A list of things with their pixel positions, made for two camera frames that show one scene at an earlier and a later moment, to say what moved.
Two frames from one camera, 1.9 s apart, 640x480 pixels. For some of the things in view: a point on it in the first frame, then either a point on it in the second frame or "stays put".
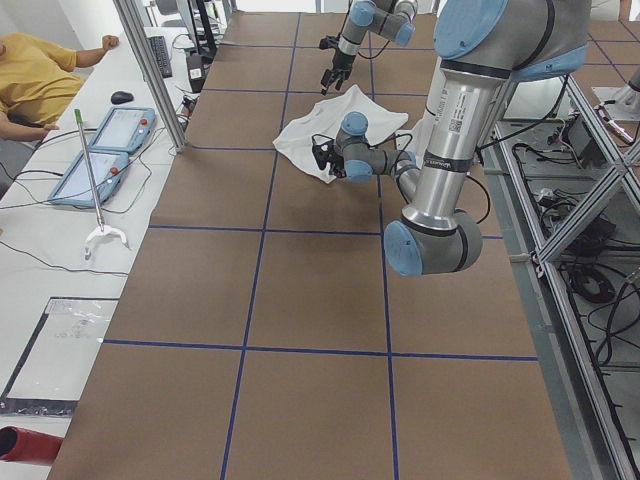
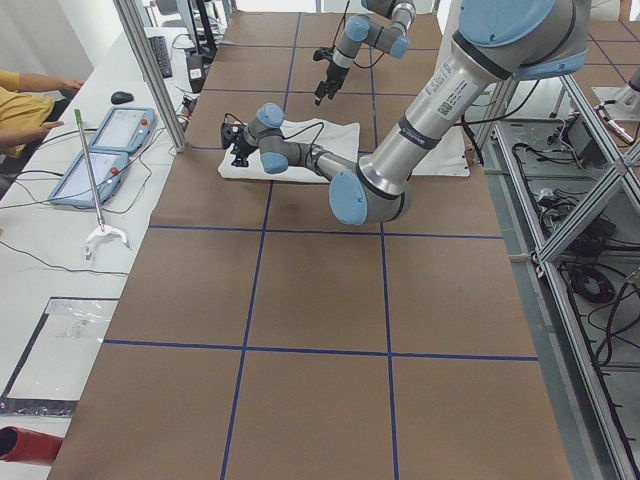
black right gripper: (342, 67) stays put
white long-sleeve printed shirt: (321, 116) -> (338, 137)
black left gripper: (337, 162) -> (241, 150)
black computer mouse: (121, 97) stays put
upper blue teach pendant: (125, 129) stays put
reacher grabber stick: (102, 228) stays put
